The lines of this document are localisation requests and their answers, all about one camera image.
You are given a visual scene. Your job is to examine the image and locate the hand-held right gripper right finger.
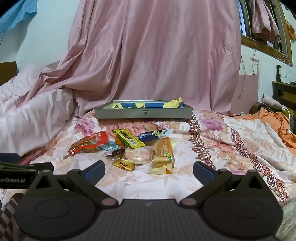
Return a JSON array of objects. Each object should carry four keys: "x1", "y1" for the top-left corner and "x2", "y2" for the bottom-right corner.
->
[{"x1": 178, "y1": 160, "x2": 272, "y2": 208}]

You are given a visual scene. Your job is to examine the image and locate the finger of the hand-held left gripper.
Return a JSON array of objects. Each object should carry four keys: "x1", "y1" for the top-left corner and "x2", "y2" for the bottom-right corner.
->
[
  {"x1": 0, "y1": 153, "x2": 20, "y2": 164},
  {"x1": 0, "y1": 162, "x2": 54, "y2": 173}
]

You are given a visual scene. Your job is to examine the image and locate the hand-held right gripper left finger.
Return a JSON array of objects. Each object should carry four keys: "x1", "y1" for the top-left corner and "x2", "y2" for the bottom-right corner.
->
[{"x1": 24, "y1": 160, "x2": 119, "y2": 208}]

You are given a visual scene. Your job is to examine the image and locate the gold candy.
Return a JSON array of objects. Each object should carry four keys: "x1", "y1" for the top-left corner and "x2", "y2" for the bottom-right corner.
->
[{"x1": 112, "y1": 159, "x2": 136, "y2": 172}]

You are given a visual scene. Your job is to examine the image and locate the small clear-wrapped snack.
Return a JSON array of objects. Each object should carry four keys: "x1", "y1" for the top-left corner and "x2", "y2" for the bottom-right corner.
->
[{"x1": 106, "y1": 148, "x2": 125, "y2": 161}]

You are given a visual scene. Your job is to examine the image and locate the light blue snack packet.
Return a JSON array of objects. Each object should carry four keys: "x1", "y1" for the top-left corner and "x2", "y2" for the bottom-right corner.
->
[{"x1": 98, "y1": 141, "x2": 118, "y2": 151}]

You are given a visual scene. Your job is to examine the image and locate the red cookie packet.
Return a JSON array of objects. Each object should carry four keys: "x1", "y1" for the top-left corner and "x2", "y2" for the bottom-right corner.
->
[{"x1": 68, "y1": 131, "x2": 109, "y2": 156}]

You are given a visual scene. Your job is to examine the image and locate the sliced bread packet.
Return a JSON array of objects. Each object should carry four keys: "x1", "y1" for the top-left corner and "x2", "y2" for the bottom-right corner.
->
[{"x1": 148, "y1": 137, "x2": 179, "y2": 175}]

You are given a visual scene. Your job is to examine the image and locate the pink white bun packet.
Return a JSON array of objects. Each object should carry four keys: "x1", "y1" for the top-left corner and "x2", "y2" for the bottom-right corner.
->
[{"x1": 122, "y1": 147, "x2": 153, "y2": 165}]

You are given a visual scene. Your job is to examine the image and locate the yellow green snack bar packet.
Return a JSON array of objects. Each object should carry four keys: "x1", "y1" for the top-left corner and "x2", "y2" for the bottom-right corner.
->
[{"x1": 112, "y1": 129, "x2": 146, "y2": 149}]

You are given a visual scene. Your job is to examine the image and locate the dark blue white snack packet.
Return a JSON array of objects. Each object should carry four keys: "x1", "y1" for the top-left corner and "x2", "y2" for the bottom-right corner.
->
[{"x1": 136, "y1": 129, "x2": 175, "y2": 142}]

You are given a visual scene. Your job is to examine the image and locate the grey tray box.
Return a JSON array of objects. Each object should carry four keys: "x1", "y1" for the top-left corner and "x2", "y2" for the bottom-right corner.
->
[{"x1": 94, "y1": 97, "x2": 193, "y2": 122}]

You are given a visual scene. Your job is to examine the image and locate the checkered cloth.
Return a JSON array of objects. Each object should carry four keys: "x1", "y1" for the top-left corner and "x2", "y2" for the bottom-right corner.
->
[{"x1": 0, "y1": 192, "x2": 25, "y2": 241}]

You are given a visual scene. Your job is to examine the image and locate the floral bedsheet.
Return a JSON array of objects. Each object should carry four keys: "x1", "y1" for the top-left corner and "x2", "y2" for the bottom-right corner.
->
[{"x1": 0, "y1": 109, "x2": 296, "y2": 241}]

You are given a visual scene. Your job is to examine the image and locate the white duvet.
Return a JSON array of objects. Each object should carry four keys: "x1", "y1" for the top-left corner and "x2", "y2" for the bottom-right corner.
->
[{"x1": 0, "y1": 64, "x2": 80, "y2": 158}]

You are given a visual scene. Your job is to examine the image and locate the brown patterned cushion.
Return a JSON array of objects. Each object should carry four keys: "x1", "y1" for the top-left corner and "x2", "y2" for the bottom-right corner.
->
[{"x1": 251, "y1": 102, "x2": 269, "y2": 115}]

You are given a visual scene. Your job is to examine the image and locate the wooden headboard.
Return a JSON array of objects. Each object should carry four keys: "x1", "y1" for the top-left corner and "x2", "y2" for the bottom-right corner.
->
[{"x1": 0, "y1": 61, "x2": 17, "y2": 86}]

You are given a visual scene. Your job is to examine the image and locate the yellow blue patterned lining paper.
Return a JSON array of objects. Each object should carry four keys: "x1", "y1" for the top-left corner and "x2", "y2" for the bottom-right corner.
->
[{"x1": 111, "y1": 97, "x2": 185, "y2": 109}]

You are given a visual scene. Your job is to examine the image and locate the orange cloth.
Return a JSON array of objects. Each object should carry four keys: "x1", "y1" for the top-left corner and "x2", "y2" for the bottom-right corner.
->
[{"x1": 232, "y1": 108, "x2": 296, "y2": 149}]

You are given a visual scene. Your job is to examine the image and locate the grey fuzzy cloth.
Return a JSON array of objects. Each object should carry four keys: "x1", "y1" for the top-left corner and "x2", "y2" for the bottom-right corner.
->
[{"x1": 275, "y1": 199, "x2": 296, "y2": 241}]

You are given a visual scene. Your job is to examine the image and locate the white tube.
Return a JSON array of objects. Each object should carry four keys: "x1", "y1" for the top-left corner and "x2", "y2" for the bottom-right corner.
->
[{"x1": 261, "y1": 94, "x2": 286, "y2": 112}]

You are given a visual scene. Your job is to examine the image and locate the dark wooden furniture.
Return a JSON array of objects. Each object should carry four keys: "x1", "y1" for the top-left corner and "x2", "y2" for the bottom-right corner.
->
[{"x1": 272, "y1": 65, "x2": 296, "y2": 108}]

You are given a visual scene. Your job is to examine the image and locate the blue cloth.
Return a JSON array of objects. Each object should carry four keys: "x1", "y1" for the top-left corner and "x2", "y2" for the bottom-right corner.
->
[{"x1": 0, "y1": 0, "x2": 38, "y2": 33}]

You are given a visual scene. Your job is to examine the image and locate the pink window curtain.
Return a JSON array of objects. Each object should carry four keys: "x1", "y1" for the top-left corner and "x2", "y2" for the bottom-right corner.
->
[{"x1": 251, "y1": 0, "x2": 281, "y2": 42}]

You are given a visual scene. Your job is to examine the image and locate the orange flower decoration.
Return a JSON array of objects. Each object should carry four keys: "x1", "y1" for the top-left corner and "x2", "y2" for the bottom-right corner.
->
[{"x1": 287, "y1": 21, "x2": 296, "y2": 40}]

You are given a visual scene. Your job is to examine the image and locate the pink wall board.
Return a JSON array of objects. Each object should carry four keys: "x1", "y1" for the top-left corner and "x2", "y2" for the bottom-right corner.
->
[{"x1": 231, "y1": 74, "x2": 259, "y2": 114}]

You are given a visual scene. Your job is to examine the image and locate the wooden window frame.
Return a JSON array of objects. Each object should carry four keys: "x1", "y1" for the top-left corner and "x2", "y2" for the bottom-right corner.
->
[{"x1": 237, "y1": 0, "x2": 293, "y2": 67}]

